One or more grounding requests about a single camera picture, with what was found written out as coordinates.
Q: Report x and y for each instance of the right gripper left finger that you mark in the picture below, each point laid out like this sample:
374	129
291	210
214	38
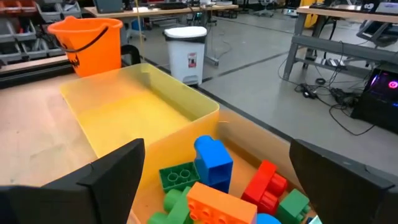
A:
102	193

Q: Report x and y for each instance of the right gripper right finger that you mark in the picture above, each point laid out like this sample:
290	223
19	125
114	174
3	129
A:
342	196

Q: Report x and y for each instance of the pale teal long brick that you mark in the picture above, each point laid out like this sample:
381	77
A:
315	221

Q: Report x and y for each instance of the bright green brick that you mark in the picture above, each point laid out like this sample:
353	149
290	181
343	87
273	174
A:
292	205

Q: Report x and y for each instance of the dark green brick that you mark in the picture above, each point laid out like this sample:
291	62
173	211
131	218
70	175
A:
178	177

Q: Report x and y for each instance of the light blue rounded block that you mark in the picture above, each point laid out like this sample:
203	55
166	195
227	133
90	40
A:
267	219

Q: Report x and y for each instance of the red two-stud brick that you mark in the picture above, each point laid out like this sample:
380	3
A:
261	183

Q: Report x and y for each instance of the large blue stud block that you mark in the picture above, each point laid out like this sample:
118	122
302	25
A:
214	165

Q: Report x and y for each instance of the orange studded brick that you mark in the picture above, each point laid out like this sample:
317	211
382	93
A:
217	202

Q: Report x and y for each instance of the yellow translucent plastic bin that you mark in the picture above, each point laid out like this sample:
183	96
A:
124	118

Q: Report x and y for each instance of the orange translucent plastic bin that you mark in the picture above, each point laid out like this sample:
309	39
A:
264	143

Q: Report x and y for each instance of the black computer tower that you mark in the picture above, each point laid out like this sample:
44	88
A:
373	105

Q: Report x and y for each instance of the orange pumpkin-face bucket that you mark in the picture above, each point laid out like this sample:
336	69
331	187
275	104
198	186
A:
93	53

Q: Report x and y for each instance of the white pedal trash can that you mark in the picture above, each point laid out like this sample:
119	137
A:
183	62

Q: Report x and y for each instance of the grey equipment box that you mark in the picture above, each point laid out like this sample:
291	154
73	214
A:
107	5

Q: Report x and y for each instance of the long wooden workbench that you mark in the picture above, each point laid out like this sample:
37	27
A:
155	12

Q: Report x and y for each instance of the black aluminium table frame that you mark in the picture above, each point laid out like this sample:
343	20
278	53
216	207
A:
31	73

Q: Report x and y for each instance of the grey steel frame table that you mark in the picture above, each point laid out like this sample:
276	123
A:
342	48

